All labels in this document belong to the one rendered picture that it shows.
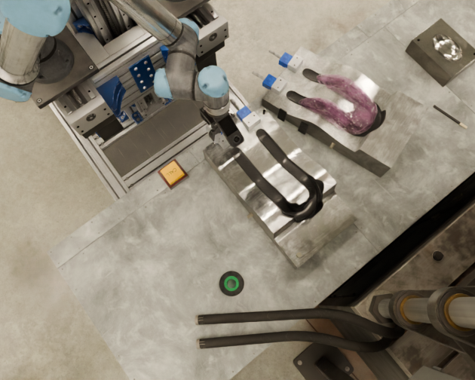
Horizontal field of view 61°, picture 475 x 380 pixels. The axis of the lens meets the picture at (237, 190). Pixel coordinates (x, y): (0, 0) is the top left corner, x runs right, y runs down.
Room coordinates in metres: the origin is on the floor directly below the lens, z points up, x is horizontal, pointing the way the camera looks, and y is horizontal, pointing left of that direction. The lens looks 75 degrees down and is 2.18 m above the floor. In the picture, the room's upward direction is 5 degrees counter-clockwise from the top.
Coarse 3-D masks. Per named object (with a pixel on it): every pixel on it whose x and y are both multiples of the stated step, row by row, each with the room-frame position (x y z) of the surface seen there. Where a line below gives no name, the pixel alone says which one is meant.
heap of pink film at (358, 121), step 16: (320, 80) 0.73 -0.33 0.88; (336, 80) 0.71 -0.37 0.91; (352, 96) 0.65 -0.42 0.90; (368, 96) 0.65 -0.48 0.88; (320, 112) 0.59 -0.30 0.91; (336, 112) 0.58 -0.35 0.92; (352, 112) 0.59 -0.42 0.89; (368, 112) 0.58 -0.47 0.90; (352, 128) 0.53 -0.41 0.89; (368, 128) 0.53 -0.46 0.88
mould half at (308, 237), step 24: (264, 120) 0.59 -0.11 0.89; (216, 144) 0.52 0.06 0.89; (288, 144) 0.50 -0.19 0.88; (216, 168) 0.44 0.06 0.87; (240, 168) 0.43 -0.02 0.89; (264, 168) 0.42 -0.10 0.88; (312, 168) 0.39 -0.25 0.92; (240, 192) 0.35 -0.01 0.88; (288, 192) 0.32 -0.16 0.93; (264, 216) 0.25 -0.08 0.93; (288, 216) 0.24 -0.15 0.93; (336, 216) 0.24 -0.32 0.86; (288, 240) 0.18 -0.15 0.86; (312, 240) 0.17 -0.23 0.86
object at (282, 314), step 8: (248, 312) -0.03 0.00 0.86; (256, 312) -0.04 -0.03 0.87; (264, 312) -0.04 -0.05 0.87; (272, 312) -0.04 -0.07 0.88; (280, 312) -0.04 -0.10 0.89; (288, 312) -0.04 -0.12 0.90; (296, 312) -0.04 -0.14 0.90; (304, 312) -0.05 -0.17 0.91; (312, 312) -0.05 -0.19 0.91; (200, 320) -0.05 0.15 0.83; (208, 320) -0.05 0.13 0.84; (216, 320) -0.05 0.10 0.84; (224, 320) -0.05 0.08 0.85; (232, 320) -0.05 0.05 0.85; (240, 320) -0.06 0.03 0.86; (248, 320) -0.06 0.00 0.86; (256, 320) -0.06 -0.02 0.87; (264, 320) -0.06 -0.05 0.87; (272, 320) -0.06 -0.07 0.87
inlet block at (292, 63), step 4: (272, 52) 0.87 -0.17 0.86; (284, 52) 0.86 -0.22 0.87; (276, 56) 0.86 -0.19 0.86; (280, 56) 0.85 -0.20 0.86; (284, 56) 0.85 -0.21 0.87; (288, 56) 0.85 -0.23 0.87; (292, 56) 0.85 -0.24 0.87; (296, 56) 0.84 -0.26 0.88; (280, 60) 0.83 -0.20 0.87; (284, 60) 0.83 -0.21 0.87; (288, 60) 0.83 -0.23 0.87; (292, 60) 0.82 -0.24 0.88; (296, 60) 0.82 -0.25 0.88; (300, 60) 0.82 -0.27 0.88; (280, 64) 0.83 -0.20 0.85; (284, 64) 0.82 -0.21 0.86; (288, 64) 0.80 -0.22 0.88; (292, 64) 0.80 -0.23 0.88; (296, 64) 0.80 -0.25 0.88; (300, 64) 0.81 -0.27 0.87; (288, 68) 0.80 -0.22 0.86; (292, 68) 0.79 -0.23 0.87; (296, 68) 0.79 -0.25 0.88
